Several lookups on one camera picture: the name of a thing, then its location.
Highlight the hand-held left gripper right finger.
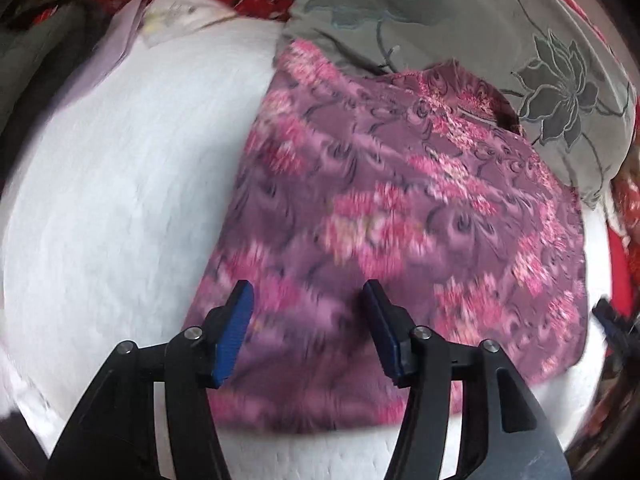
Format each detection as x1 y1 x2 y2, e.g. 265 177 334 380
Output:
362 280 571 480

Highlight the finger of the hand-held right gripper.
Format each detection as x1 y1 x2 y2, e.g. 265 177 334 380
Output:
592 299 640 361

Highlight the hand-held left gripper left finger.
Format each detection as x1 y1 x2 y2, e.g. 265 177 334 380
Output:
47 280 255 480

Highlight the purple floral shirt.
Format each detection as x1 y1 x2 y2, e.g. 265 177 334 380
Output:
182 40 591 433

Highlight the plain red cushion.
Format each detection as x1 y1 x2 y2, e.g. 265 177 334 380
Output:
605 220 640 311

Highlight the white quilted bedspread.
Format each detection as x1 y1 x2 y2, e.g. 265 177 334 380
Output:
0 25 616 480

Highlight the pale paper sheet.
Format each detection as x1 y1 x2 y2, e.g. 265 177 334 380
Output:
65 0 148 96

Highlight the grey floral pillow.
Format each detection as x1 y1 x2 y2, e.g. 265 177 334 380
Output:
277 0 638 208

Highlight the dark green padded jacket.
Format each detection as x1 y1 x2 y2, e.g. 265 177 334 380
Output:
0 0 116 161

